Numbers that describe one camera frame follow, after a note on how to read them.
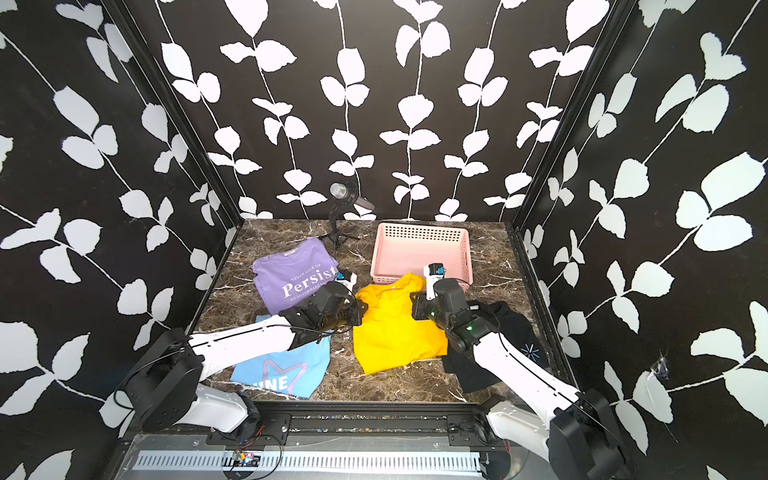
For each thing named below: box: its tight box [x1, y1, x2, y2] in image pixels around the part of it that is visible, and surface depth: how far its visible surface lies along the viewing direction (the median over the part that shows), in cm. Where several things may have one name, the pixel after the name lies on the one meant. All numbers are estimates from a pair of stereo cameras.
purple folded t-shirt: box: [252, 237, 339, 315], surface depth 105 cm
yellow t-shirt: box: [353, 273, 449, 375], surface depth 85 cm
